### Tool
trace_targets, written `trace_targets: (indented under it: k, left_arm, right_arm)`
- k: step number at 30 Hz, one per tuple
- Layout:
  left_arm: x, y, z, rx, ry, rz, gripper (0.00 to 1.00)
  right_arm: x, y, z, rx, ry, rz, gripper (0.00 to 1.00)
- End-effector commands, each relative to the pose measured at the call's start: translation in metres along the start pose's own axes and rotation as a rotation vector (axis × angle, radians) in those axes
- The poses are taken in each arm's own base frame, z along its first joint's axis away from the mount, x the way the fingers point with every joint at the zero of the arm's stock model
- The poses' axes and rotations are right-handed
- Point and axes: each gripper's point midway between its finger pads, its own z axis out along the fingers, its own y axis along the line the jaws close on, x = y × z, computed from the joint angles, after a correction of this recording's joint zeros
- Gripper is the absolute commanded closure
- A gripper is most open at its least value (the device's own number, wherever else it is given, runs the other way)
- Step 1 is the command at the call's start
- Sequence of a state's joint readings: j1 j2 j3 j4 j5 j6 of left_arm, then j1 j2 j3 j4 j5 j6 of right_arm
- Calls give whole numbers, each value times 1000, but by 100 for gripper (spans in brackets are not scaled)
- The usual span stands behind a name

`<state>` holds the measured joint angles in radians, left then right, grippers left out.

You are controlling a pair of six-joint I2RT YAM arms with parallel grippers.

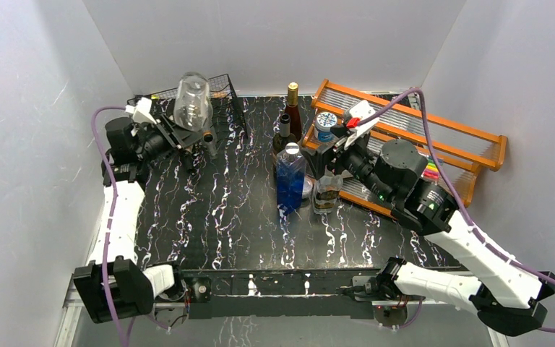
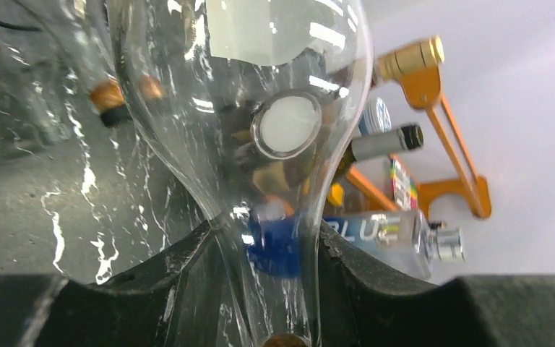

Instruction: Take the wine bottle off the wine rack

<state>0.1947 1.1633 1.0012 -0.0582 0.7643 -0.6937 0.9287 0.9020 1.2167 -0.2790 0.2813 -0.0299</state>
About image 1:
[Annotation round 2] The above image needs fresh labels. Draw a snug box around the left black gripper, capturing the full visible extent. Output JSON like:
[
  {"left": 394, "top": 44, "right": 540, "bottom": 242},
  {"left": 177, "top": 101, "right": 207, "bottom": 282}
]
[{"left": 134, "top": 114, "right": 202, "bottom": 163}]

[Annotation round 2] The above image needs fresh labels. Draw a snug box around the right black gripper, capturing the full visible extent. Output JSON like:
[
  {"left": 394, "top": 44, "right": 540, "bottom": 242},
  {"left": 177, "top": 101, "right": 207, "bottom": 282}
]
[{"left": 299, "top": 124, "right": 394, "bottom": 204}]

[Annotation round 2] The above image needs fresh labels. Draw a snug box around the dark green labelled wine bottle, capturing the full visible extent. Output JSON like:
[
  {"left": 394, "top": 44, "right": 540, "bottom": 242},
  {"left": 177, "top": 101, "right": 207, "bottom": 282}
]
[{"left": 180, "top": 149, "right": 197, "bottom": 175}]

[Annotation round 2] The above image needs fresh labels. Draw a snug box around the slim clear glass bottle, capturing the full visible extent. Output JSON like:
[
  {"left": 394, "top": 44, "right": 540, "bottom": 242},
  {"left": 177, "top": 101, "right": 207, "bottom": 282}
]
[{"left": 203, "top": 131, "right": 218, "bottom": 159}]

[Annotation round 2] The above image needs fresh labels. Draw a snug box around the clear bottle black gold cap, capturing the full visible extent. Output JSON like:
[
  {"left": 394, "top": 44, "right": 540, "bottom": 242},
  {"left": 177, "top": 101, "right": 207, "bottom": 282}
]
[{"left": 311, "top": 173, "right": 343, "bottom": 215}]

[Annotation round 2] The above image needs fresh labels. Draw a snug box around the clear bottle blue label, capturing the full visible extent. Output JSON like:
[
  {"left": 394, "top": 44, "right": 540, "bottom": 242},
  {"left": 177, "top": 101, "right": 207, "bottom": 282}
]
[{"left": 173, "top": 72, "right": 213, "bottom": 132}]

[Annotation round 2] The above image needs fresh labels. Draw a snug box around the green bottle silver cap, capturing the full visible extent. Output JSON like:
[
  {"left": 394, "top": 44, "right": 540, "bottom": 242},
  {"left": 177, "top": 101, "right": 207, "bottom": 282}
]
[{"left": 272, "top": 113, "right": 296, "bottom": 163}]

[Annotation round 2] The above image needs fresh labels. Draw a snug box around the dark red wine bottle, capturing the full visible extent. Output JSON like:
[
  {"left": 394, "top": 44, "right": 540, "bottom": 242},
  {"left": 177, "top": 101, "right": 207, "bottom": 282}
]
[{"left": 285, "top": 82, "right": 302, "bottom": 142}]

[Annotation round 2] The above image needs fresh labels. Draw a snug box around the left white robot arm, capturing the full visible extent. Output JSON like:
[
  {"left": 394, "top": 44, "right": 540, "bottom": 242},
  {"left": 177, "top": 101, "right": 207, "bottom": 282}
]
[{"left": 72, "top": 116, "right": 211, "bottom": 324}]

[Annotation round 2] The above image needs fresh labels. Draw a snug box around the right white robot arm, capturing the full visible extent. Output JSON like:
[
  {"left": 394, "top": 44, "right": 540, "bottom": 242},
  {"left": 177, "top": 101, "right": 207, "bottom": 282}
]
[{"left": 302, "top": 139, "right": 555, "bottom": 336}]

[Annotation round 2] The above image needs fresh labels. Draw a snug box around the orange wooden shelf rack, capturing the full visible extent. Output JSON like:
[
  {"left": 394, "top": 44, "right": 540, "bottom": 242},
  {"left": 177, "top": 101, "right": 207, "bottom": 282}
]
[{"left": 311, "top": 80, "right": 508, "bottom": 206}]

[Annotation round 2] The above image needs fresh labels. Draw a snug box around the small clear glitter cup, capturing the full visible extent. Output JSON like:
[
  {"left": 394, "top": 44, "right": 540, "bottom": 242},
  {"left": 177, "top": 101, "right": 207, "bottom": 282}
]
[{"left": 302, "top": 176, "right": 314, "bottom": 200}]

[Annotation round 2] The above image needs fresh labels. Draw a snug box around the blue white lidded jar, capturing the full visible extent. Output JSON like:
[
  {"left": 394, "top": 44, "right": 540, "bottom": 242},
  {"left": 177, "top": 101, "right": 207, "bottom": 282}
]
[{"left": 314, "top": 111, "right": 337, "bottom": 142}]

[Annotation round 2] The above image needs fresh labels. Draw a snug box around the coloured marker pen set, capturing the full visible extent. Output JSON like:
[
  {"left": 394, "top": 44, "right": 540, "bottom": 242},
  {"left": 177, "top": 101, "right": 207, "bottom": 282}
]
[{"left": 422, "top": 155, "right": 444, "bottom": 182}]

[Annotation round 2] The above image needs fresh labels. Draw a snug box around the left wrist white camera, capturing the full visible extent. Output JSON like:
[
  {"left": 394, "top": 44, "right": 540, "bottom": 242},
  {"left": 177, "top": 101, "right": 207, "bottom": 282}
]
[{"left": 125, "top": 97, "right": 158, "bottom": 124}]

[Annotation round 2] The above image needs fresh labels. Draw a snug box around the wrist white camera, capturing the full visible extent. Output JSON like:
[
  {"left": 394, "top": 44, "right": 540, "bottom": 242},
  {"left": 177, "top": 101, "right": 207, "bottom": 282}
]
[
  {"left": 343, "top": 100, "right": 379, "bottom": 150},
  {"left": 125, "top": 97, "right": 158, "bottom": 124}
]

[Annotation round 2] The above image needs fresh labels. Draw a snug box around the black wire wine rack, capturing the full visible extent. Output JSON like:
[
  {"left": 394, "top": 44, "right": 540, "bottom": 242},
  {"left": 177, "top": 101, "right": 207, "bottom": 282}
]
[{"left": 129, "top": 73, "right": 249, "bottom": 150}]

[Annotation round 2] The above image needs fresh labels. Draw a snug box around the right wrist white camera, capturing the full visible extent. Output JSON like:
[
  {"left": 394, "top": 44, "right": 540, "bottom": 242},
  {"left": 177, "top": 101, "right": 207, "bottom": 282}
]
[{"left": 343, "top": 100, "right": 379, "bottom": 150}]

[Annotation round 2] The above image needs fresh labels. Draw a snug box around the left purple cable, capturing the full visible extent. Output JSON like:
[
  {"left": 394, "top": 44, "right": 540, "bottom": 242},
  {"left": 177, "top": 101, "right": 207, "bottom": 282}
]
[{"left": 90, "top": 106, "right": 137, "bottom": 347}]

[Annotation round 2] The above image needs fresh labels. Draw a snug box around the aluminium base frame rail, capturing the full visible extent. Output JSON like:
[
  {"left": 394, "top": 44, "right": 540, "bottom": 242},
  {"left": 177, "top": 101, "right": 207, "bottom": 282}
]
[{"left": 54, "top": 270, "right": 508, "bottom": 347}]

